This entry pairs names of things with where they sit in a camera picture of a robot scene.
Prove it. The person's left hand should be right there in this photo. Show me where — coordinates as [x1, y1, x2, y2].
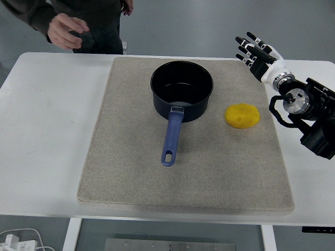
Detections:
[121, 0, 134, 16]

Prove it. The white power strip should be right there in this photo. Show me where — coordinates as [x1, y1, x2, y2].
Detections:
[0, 234, 38, 251]

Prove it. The person's right hand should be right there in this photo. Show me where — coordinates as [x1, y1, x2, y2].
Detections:
[47, 13, 91, 50]

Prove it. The yellow potato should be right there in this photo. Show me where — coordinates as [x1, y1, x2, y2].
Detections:
[225, 103, 261, 129]

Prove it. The black table control panel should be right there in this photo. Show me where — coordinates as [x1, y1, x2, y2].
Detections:
[301, 226, 335, 233]

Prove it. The white table leg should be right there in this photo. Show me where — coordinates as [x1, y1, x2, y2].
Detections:
[62, 218, 83, 251]
[261, 224, 277, 251]

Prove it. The grey metal plate with screws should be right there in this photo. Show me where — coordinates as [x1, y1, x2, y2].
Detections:
[104, 238, 237, 251]

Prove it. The beige fabric mat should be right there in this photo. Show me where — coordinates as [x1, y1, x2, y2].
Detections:
[77, 56, 296, 212]

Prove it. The person's hand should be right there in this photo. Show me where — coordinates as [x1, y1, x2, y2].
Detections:
[47, 13, 91, 50]
[121, 0, 134, 16]

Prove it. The white cable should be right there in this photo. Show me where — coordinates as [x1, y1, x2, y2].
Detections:
[0, 228, 54, 251]

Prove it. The person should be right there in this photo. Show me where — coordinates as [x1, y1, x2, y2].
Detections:
[0, 0, 134, 54]

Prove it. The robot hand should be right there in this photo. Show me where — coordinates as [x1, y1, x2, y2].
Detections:
[234, 31, 292, 85]

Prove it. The blue pot with handle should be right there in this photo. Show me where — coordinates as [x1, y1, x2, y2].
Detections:
[150, 60, 214, 167]

